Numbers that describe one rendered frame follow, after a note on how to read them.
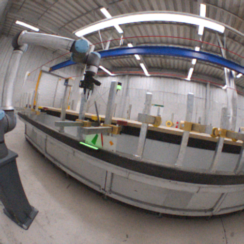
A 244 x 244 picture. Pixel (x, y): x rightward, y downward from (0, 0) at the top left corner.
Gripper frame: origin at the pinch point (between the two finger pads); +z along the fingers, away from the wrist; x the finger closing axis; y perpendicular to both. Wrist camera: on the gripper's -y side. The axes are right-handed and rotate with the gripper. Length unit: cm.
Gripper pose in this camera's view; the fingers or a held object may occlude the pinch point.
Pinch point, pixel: (86, 99)
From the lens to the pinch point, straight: 79.3
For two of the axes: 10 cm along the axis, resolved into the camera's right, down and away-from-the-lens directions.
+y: -9.0, -1.7, 4.0
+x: -4.0, -0.2, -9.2
